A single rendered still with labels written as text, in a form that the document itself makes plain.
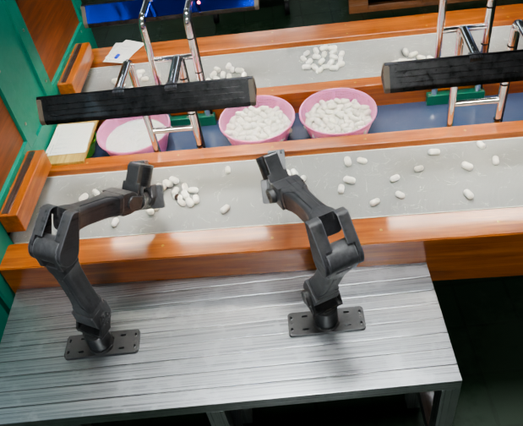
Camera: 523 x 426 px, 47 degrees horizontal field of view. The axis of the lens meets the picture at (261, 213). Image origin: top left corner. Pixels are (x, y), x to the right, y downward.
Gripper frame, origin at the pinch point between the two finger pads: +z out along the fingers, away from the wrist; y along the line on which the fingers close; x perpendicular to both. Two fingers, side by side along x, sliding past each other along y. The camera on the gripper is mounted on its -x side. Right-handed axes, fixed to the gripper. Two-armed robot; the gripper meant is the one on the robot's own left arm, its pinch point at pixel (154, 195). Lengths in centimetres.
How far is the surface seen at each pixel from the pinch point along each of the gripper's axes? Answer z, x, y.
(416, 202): 2, 8, -77
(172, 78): -9.0, -32.4, -11.0
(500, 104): 20, -19, -107
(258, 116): 41, -24, -29
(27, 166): 7.1, -12.2, 41.8
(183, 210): 5.0, 5.6, -7.3
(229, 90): -9.8, -27.6, -26.6
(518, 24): -1, -39, -107
